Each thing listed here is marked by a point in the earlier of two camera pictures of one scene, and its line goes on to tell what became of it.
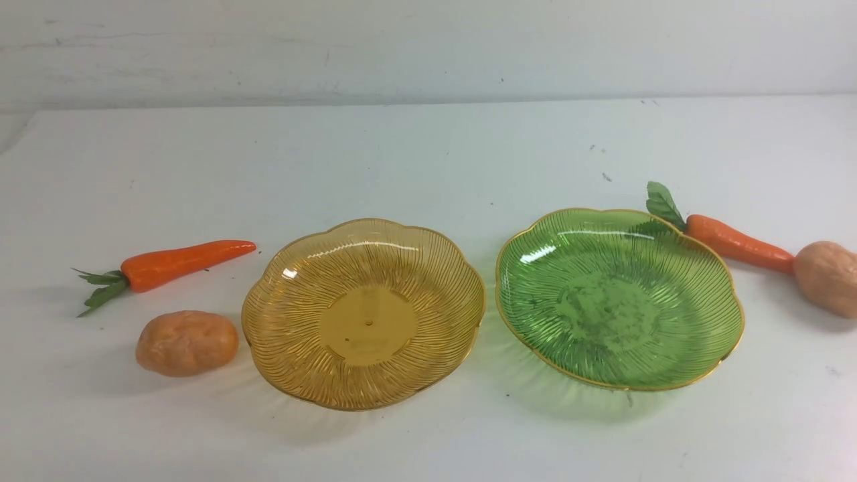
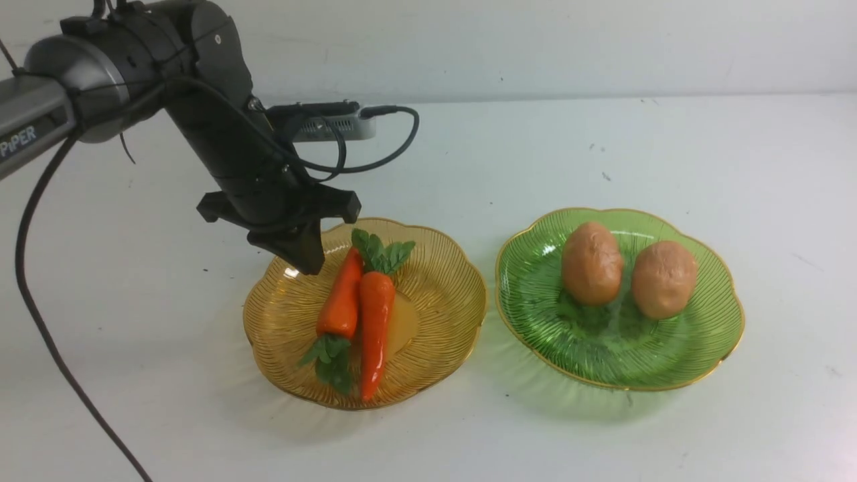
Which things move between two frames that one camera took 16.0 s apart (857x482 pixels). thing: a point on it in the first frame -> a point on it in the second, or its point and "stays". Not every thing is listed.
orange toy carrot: [718, 236] -> [377, 298]
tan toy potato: [827, 272] -> [663, 278]
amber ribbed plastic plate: [361, 314] stays
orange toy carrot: [150, 271] -> [337, 314]
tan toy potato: [185, 343] -> [592, 264]
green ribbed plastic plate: [620, 297] stays
